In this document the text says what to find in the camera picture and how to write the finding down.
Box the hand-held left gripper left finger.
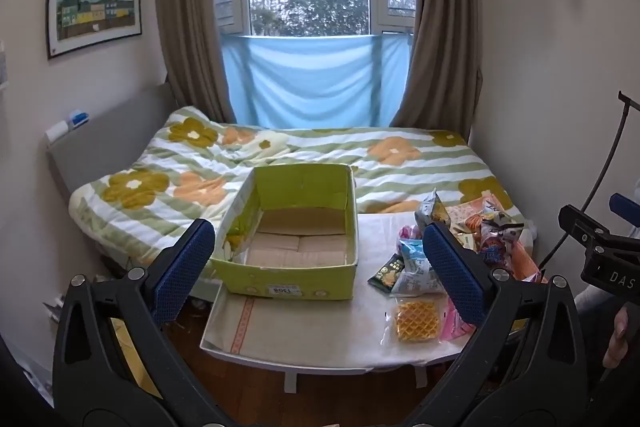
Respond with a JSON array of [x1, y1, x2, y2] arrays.
[[52, 218, 231, 427]]

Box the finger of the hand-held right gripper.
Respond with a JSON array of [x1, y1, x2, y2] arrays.
[[609, 193, 640, 233], [559, 204, 608, 253]]

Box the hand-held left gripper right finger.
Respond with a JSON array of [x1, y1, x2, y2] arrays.
[[405, 222, 587, 427]]

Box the white blue-print snack bag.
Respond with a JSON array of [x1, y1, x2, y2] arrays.
[[390, 239, 446, 298]]

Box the dark blue snack bag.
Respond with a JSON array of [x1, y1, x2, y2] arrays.
[[477, 227, 523, 268]]

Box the pile of mixed snacks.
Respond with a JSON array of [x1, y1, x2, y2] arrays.
[[397, 192, 548, 343]]

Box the waffle packet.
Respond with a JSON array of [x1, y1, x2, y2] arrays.
[[385, 298, 448, 347]]

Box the green snack packet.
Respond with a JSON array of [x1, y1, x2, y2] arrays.
[[367, 254, 406, 293]]

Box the silver chips bag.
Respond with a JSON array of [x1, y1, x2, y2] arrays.
[[414, 188, 453, 235]]

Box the green cardboard box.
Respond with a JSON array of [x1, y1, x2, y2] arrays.
[[209, 163, 360, 303]]

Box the person's right forearm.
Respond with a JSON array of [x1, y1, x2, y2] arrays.
[[574, 289, 618, 323]]

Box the person's right hand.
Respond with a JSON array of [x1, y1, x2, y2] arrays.
[[602, 307, 631, 370]]

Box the peach floral towel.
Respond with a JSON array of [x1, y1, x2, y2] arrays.
[[447, 194, 547, 284]]

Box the yellow paper bag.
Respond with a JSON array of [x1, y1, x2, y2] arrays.
[[107, 317, 166, 403]]

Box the black curved rod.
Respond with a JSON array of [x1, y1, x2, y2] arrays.
[[537, 91, 640, 270]]

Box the grey bed headboard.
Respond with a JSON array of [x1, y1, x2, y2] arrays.
[[46, 83, 181, 202]]

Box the white table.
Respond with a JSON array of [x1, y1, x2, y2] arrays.
[[199, 337, 468, 395]]

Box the floral striped blanket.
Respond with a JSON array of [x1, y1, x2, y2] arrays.
[[70, 106, 516, 268]]

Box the brown curtain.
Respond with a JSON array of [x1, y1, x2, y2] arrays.
[[390, 0, 483, 142], [152, 0, 251, 125]]

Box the light blue hanging cloth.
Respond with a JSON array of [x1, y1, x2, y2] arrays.
[[220, 33, 413, 128]]

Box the framed houses picture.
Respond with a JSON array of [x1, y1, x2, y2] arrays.
[[46, 0, 143, 60]]

